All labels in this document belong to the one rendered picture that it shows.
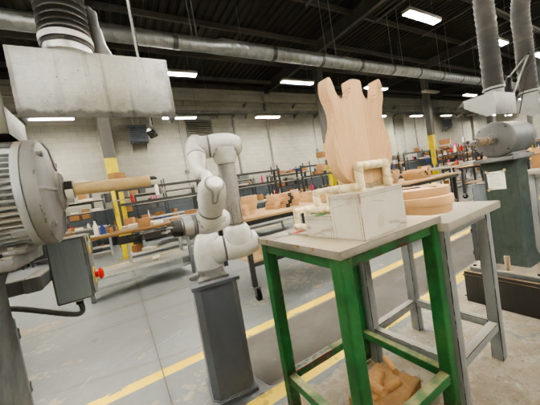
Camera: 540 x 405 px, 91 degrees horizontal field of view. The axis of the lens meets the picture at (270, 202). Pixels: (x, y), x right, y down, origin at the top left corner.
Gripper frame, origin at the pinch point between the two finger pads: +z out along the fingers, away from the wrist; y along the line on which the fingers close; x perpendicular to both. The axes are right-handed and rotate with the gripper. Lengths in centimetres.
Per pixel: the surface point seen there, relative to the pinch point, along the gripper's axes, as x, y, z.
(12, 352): -18.5, -28.1, 29.2
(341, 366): -107, 8, -101
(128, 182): 18.6, -33.6, -2.2
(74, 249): 1.5, -13.1, 15.2
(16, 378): -24.5, -29.1, 29.2
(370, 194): 2, -52, -77
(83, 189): 18.1, -33.6, 8.2
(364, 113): 33, -46, -86
